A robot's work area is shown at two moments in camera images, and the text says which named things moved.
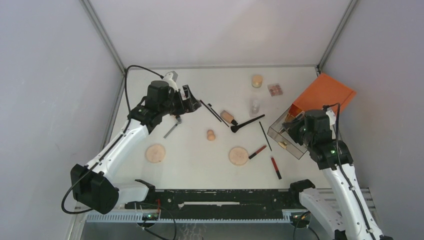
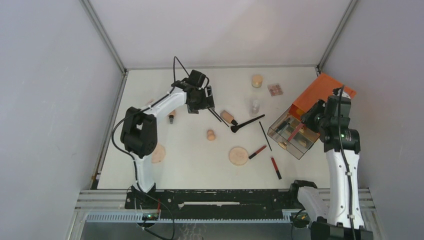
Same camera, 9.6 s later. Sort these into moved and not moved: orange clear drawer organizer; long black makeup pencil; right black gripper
Moved: right black gripper
Not moved: orange clear drawer organizer; long black makeup pencil
